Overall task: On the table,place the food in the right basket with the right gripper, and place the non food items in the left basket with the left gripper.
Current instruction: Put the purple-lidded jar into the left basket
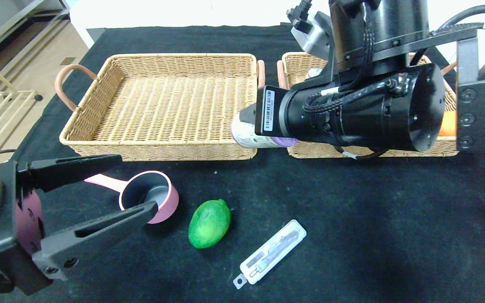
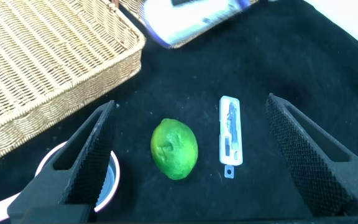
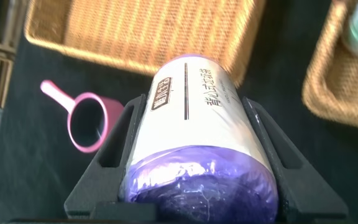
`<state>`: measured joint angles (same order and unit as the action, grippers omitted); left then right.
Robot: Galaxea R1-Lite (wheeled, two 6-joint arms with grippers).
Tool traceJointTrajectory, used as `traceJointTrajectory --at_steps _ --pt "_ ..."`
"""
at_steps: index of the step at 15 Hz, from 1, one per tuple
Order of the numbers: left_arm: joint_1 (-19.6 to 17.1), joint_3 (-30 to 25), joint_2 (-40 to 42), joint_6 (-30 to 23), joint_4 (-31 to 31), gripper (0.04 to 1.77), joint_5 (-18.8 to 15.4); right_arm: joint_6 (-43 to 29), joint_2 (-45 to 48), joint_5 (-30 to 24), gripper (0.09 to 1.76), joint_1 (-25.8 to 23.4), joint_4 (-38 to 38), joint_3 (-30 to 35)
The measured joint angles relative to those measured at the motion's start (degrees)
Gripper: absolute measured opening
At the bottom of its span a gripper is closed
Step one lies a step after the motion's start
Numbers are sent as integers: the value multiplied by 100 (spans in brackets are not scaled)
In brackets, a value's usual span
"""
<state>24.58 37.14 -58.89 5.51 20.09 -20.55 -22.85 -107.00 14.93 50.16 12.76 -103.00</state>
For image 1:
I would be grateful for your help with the grey metal shelf unit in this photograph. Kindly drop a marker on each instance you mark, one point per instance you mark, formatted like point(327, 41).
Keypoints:
point(15, 21)

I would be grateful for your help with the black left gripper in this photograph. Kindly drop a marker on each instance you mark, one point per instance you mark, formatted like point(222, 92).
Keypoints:
point(10, 219)

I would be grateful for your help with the light wooden rack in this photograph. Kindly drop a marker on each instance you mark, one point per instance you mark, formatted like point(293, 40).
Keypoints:
point(11, 97)

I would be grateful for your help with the green lime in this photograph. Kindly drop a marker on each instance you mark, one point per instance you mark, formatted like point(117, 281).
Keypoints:
point(209, 225)

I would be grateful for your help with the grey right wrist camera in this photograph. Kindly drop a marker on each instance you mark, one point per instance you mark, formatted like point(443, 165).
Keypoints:
point(316, 38)

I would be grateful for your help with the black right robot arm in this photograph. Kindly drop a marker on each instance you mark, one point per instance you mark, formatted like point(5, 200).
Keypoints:
point(373, 113)

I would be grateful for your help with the small white milk bottle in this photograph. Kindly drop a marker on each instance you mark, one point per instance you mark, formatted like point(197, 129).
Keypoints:
point(315, 73)

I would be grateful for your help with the clear plastic blister pack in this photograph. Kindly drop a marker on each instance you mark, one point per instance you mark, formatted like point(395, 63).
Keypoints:
point(274, 250)

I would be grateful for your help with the orange fruit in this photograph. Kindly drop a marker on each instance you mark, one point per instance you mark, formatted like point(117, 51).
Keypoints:
point(448, 124)

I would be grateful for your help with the purple trash bag roll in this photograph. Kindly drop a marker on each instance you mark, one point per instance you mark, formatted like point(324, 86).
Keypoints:
point(246, 136)

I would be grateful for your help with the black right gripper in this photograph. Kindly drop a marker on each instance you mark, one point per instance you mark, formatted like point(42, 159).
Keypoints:
point(269, 110)

